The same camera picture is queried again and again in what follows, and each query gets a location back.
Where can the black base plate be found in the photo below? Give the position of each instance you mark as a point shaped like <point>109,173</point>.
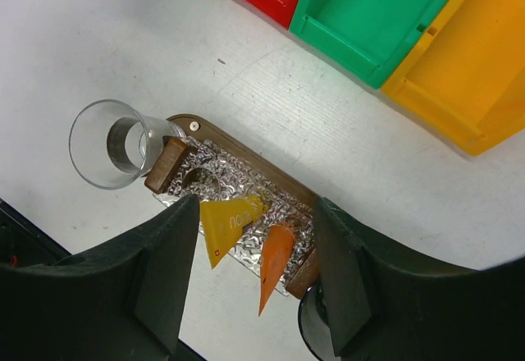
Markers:
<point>23,244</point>

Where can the brown wooden oval tray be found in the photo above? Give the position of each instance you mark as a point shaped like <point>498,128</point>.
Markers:
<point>202,129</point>

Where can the dark tinted cup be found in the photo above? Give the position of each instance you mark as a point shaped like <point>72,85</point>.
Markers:
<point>313,326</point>

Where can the yellow bin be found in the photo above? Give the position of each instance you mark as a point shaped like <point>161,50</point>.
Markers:
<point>465,75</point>

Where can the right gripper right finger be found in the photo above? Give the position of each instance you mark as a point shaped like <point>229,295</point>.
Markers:
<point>386,301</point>

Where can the clear plastic cup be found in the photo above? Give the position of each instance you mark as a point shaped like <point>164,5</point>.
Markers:
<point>111,144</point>

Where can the clear rack with brown ends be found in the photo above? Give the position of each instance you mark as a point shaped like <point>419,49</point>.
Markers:
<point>213,174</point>

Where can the middle green bin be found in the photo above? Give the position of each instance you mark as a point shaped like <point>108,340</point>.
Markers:
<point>368,38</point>

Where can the orange toothpaste tube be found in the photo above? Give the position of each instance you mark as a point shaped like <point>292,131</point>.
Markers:
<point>276,252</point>
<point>225,221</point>

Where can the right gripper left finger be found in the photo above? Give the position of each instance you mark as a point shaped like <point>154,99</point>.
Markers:
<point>120,300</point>

